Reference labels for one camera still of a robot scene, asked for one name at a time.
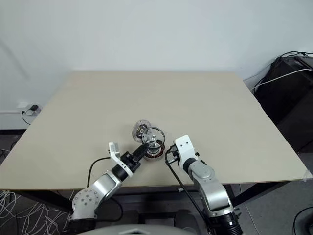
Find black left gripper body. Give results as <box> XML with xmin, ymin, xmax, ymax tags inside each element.
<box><xmin>121</xmin><ymin>151</ymin><xmax>142</xmax><ymax>172</ymax></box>

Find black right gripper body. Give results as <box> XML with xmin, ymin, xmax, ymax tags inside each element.
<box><xmin>170</xmin><ymin>146</ymin><xmax>180</xmax><ymax>163</ymax></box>

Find dark rounded shape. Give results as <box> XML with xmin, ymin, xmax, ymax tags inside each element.
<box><xmin>174</xmin><ymin>209</ymin><xmax>204</xmax><ymax>229</ymax></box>

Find grey robot torso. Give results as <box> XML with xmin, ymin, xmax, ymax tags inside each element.
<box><xmin>80</xmin><ymin>224</ymin><xmax>211</xmax><ymax>235</ymax></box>

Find large black bag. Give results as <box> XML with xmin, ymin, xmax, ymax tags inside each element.
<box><xmin>253</xmin><ymin>51</ymin><xmax>313</xmax><ymax>154</ymax></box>

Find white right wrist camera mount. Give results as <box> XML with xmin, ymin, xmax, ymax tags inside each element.
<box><xmin>173</xmin><ymin>134</ymin><xmax>200</xmax><ymax>172</ymax></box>

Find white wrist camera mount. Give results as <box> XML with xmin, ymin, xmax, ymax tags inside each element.
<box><xmin>108</xmin><ymin>141</ymin><xmax>134</xmax><ymax>179</ymax></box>
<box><xmin>173</xmin><ymin>134</ymin><xmax>200</xmax><ymax>172</ymax></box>

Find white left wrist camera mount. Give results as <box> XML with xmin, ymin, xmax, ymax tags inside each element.
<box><xmin>108</xmin><ymin>141</ymin><xmax>134</xmax><ymax>179</ymax></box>

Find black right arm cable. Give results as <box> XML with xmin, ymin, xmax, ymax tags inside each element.
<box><xmin>165</xmin><ymin>146</ymin><xmax>214</xmax><ymax>227</ymax></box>

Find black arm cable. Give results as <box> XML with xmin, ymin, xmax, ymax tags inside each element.
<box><xmin>87</xmin><ymin>157</ymin><xmax>113</xmax><ymax>189</ymax></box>
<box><xmin>165</xmin><ymin>146</ymin><xmax>214</xmax><ymax>227</ymax></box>

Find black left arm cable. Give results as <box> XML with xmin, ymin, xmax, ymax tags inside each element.
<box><xmin>87</xmin><ymin>157</ymin><xmax>113</xmax><ymax>189</ymax></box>

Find tangled white cables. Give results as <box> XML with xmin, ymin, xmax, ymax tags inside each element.
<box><xmin>0</xmin><ymin>189</ymin><xmax>72</xmax><ymax>235</ymax></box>

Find wall power outlet with plug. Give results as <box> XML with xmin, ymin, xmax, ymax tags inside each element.
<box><xmin>0</xmin><ymin>101</ymin><xmax>41</xmax><ymax>116</ymax></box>

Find white cable on bag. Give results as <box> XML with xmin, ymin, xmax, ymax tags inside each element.
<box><xmin>254</xmin><ymin>68</ymin><xmax>313</xmax><ymax>90</ymax></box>

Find black floor cable loop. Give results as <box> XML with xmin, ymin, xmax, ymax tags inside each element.
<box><xmin>294</xmin><ymin>205</ymin><xmax>313</xmax><ymax>235</ymax></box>

